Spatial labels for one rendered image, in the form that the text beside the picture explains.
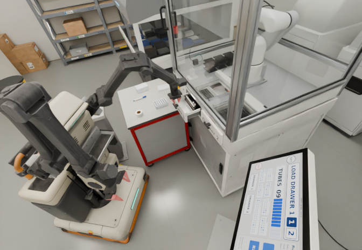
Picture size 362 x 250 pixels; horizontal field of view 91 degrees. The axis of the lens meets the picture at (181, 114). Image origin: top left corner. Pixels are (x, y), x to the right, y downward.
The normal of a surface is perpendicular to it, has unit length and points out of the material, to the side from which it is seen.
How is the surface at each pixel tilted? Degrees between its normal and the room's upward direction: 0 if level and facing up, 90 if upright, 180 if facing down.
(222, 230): 3
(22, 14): 90
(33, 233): 0
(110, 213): 0
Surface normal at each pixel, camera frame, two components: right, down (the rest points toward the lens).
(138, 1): 0.40, 0.61
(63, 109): 0.59, -0.50
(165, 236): -0.10, -0.72
